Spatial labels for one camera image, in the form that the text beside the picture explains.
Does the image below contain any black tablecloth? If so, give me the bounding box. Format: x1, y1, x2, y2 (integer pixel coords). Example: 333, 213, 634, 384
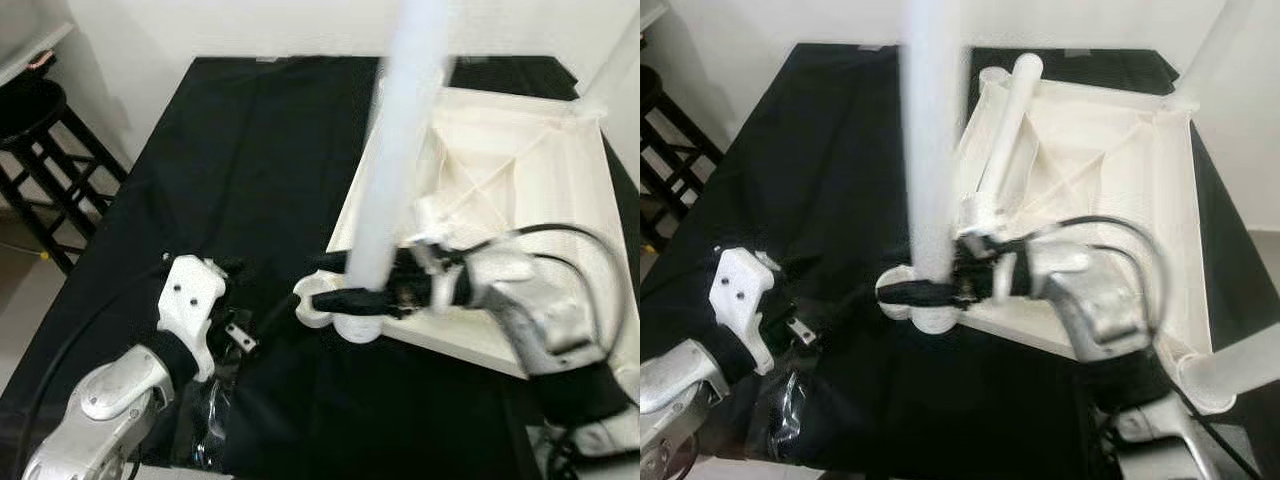
640, 42, 1280, 480
0, 55, 640, 480

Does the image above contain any black stool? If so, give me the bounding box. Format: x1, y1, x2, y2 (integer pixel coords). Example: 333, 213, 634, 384
0, 78, 129, 276
640, 65, 726, 251

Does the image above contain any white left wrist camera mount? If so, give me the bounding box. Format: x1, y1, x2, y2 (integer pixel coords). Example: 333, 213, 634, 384
708, 247, 783, 376
158, 255, 229, 381

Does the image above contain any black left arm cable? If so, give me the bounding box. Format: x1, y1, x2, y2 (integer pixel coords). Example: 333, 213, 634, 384
10, 262, 171, 471

